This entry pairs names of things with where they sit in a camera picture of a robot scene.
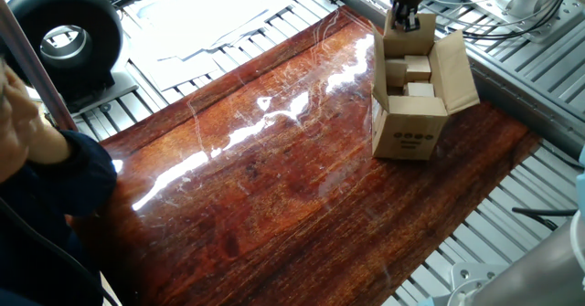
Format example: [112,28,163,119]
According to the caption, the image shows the brown cardboard box with label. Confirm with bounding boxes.
[369,9,481,162]

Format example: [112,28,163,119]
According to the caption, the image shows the left forearm dark sleeve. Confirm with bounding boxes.
[27,122,119,218]

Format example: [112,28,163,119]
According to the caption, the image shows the person's left hand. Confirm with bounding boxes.
[0,66,47,182]

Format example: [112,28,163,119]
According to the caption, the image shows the silver perforated mounting plate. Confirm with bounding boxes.
[463,0,566,45]

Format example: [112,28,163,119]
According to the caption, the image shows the white paper sheets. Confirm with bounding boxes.
[134,0,301,63]

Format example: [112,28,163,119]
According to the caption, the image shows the white paper sheet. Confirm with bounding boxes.
[130,52,223,92]

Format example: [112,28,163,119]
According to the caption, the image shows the dark slanted pole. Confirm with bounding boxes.
[0,0,78,132]

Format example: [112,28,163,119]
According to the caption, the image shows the black round blower fan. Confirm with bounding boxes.
[4,0,138,115]

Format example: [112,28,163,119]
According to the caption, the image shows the person in dark sleeve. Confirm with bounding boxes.
[0,173,109,306]

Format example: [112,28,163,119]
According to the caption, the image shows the black cable on slats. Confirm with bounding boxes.
[511,206,580,232]

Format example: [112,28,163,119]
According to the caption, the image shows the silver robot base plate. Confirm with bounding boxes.
[450,262,508,306]

